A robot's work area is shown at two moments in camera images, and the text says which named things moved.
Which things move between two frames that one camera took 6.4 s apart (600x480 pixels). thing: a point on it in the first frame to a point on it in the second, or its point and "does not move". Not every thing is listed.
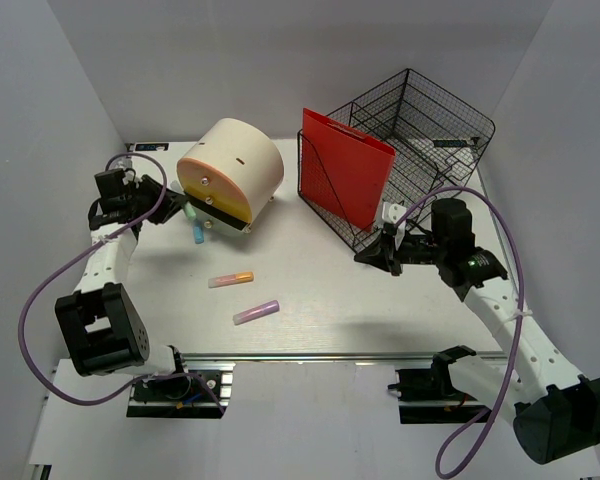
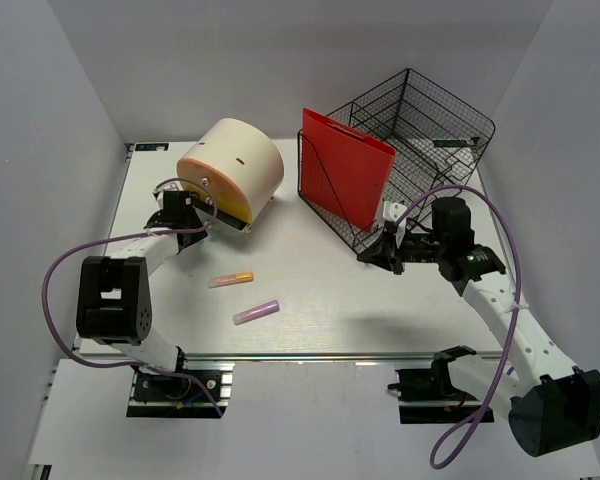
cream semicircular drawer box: (230, 173) does not move
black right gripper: (384, 253) does not move
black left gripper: (170, 205) to (194, 219)
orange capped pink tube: (230, 279) does not move
